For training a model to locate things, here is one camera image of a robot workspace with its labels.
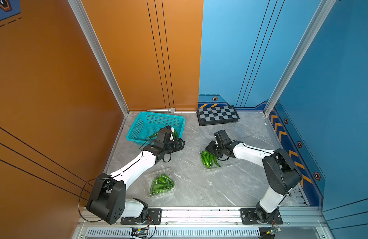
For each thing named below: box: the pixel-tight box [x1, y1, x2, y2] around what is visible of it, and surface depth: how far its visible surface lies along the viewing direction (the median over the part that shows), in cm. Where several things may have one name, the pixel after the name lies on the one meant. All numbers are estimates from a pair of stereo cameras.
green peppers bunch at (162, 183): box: [150, 174, 175, 196], surface depth 84 cm
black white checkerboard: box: [196, 105, 240, 126], surface depth 115 cm
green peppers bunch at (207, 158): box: [200, 150, 221, 168], surface depth 91 cm
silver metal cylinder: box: [147, 107, 176, 114], surface depth 122 cm
